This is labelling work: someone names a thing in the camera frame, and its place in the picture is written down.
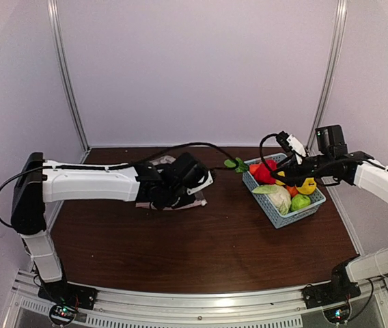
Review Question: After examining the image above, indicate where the orange toy carrot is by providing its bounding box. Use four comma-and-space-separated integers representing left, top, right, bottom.
224, 158, 260, 175

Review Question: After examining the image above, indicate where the toy cabbage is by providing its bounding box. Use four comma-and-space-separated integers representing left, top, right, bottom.
252, 184, 292, 215

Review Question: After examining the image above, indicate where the aluminium frame post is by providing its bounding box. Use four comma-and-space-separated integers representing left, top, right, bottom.
47, 0, 90, 152
307, 0, 348, 148

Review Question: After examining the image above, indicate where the black cable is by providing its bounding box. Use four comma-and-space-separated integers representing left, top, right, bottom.
259, 133, 342, 187
0, 141, 239, 228

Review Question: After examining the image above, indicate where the left aluminium frame post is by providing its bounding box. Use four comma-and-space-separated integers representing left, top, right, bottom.
47, 0, 90, 152

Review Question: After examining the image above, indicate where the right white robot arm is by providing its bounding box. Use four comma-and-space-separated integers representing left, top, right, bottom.
273, 125, 388, 302

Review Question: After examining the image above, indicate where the aluminium front rail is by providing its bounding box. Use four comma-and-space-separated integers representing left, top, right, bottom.
1, 269, 388, 328

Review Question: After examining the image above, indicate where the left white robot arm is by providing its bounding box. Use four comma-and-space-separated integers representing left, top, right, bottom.
10, 152, 214, 303

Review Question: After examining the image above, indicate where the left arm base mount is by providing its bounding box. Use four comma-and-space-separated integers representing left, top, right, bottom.
38, 280, 98, 326

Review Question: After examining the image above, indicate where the yellow toy pear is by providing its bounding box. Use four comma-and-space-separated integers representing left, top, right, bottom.
296, 178, 317, 195

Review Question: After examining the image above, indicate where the orange toy pumpkin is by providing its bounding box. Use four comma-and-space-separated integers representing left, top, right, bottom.
286, 185, 299, 198

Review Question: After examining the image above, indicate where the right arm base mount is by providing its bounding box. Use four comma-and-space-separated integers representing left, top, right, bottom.
302, 282, 361, 325

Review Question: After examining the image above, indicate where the red toy bell pepper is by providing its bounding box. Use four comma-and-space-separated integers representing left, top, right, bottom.
253, 159, 277, 185

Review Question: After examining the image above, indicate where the right black cable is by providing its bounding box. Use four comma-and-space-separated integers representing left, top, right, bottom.
259, 133, 342, 187

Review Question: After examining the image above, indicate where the right aluminium frame post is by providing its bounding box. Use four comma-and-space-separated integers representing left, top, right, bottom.
307, 0, 348, 148

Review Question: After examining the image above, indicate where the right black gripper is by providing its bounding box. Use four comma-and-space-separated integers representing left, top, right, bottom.
270, 152, 333, 187

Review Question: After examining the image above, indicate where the green toy apple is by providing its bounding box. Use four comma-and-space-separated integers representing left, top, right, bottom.
290, 193, 311, 211

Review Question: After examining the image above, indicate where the clear polka dot zip bag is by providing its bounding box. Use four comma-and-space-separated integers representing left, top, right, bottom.
135, 155, 207, 210

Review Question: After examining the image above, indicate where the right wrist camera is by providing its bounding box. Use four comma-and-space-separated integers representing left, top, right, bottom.
276, 131, 307, 158

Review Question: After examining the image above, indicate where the blue plastic basket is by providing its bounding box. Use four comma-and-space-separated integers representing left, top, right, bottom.
242, 172, 326, 229

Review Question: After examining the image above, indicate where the left black cable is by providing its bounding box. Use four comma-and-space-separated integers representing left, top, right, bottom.
0, 141, 239, 228

